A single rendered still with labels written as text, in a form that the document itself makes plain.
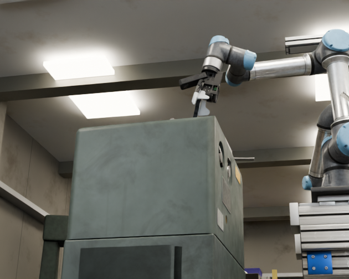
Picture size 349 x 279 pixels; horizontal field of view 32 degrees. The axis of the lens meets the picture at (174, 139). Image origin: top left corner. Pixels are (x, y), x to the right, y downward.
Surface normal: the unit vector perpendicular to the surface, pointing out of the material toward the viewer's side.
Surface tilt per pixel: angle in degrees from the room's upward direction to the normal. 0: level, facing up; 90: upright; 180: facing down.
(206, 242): 90
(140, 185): 90
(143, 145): 90
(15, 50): 180
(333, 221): 90
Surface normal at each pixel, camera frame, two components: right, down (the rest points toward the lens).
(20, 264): 0.98, -0.07
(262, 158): -0.22, -0.38
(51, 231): 0.07, -0.39
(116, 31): -0.02, 0.92
